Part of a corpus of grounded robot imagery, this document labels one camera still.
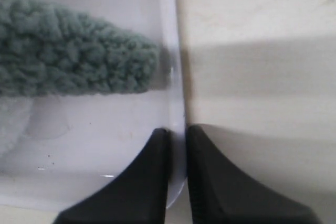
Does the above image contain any white plush snowman toy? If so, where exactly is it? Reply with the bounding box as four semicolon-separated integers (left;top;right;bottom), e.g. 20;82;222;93
1;97;33;156

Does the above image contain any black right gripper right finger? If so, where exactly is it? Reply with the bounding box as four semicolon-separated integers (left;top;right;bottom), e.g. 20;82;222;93
186;125;321;224

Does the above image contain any white plastic tray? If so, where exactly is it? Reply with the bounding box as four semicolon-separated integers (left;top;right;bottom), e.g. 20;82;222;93
1;0;186;211

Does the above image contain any green knitted scarf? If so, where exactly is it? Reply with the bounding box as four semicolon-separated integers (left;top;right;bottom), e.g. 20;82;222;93
1;0;161;97

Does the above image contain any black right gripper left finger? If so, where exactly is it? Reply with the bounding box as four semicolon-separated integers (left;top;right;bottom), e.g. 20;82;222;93
54;129;170;224

